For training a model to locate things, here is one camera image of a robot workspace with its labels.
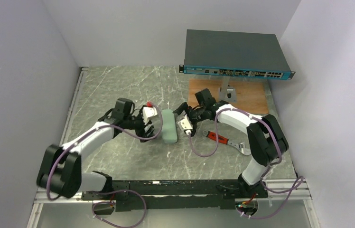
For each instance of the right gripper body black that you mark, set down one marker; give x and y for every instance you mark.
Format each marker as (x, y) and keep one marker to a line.
(188, 114)

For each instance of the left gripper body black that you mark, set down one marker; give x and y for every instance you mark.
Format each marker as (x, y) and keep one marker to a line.
(145, 128)

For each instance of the mint green umbrella case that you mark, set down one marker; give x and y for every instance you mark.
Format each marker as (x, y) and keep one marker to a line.
(169, 129)

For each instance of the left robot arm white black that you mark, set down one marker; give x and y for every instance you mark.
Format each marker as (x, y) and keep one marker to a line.
(60, 172)

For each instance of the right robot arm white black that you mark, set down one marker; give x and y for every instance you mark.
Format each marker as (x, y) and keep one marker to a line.
(266, 139)

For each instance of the grey metal stand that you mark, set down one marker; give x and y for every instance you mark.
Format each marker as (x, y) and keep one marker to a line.
(227, 92)

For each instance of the wooden board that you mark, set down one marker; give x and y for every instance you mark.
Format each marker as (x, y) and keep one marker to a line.
(250, 96)

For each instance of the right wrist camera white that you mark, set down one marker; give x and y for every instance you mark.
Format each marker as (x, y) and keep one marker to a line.
(185, 125)

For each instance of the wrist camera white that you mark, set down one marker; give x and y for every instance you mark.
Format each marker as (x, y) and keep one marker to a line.
(148, 111)
(185, 125)

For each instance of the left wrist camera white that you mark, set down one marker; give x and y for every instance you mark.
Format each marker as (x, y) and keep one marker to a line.
(148, 111)

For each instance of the red handled adjustable wrench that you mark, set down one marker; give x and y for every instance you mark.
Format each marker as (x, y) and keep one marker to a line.
(239, 146)

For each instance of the network switch blue front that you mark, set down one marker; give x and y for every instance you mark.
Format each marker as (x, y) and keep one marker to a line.
(234, 54)

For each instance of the aluminium rail frame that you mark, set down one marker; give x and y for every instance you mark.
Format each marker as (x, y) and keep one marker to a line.
(195, 158)

